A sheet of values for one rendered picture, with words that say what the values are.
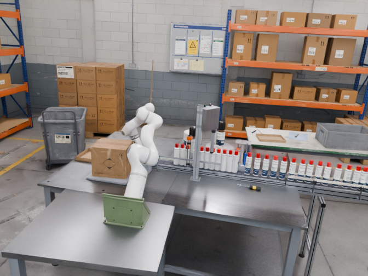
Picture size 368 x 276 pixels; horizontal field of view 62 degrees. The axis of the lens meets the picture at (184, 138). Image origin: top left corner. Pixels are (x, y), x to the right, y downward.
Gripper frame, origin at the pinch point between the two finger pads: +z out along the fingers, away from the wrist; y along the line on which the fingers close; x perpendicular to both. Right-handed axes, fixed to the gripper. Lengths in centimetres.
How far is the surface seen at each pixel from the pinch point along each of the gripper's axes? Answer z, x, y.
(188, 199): 31, -52, -52
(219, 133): 13, -69, 56
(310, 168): 46, -146, -2
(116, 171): 0.8, 6.6, -40.1
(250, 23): -98, -122, 360
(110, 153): -16.0, 6.1, -40.8
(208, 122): -16, -76, -15
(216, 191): 38, -70, -33
